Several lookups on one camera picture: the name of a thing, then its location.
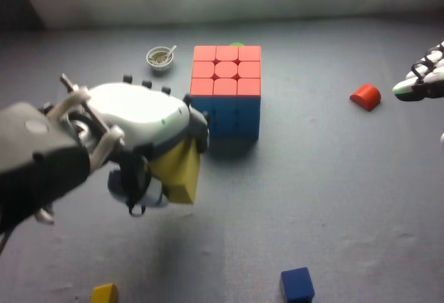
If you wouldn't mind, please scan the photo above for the red half-cylinder block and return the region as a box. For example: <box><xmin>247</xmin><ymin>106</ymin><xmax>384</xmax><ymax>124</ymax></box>
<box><xmin>349</xmin><ymin>84</ymin><xmax>382</xmax><ymax>112</ymax></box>

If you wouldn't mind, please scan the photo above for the small white bowl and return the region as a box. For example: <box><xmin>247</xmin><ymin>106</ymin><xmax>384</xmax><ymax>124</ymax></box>
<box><xmin>146</xmin><ymin>46</ymin><xmax>176</xmax><ymax>75</ymax></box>

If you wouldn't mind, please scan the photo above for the Rubik's cube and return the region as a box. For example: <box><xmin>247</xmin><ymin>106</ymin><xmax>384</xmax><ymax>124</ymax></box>
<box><xmin>189</xmin><ymin>45</ymin><xmax>262</xmax><ymax>141</ymax></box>

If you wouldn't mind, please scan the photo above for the small yellow wedge block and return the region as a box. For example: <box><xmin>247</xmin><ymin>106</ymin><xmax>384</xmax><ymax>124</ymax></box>
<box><xmin>90</xmin><ymin>282</ymin><xmax>119</xmax><ymax>303</ymax></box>

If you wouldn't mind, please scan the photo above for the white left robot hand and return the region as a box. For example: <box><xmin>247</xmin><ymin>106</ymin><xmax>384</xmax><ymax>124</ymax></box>
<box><xmin>85</xmin><ymin>73</ymin><xmax>212</xmax><ymax>217</ymax></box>

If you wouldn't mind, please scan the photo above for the grey table cloth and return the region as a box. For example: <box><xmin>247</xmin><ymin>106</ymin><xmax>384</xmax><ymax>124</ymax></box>
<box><xmin>0</xmin><ymin>15</ymin><xmax>444</xmax><ymax>303</ymax></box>

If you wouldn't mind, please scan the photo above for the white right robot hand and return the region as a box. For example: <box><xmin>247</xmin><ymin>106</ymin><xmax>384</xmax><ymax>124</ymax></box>
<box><xmin>392</xmin><ymin>41</ymin><xmax>444</xmax><ymax>102</ymax></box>

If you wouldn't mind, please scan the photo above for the large yellow block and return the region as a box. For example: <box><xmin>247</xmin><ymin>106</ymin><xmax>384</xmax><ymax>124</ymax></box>
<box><xmin>147</xmin><ymin>139</ymin><xmax>202</xmax><ymax>206</ymax></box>

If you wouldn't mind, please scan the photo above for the small white spoon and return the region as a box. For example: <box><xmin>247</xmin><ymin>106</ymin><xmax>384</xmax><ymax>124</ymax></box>
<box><xmin>157</xmin><ymin>44</ymin><xmax>178</xmax><ymax>62</ymax></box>

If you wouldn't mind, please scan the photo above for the small blue cube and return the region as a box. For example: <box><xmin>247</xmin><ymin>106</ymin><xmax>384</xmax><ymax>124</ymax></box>
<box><xmin>280</xmin><ymin>267</ymin><xmax>316</xmax><ymax>303</ymax></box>

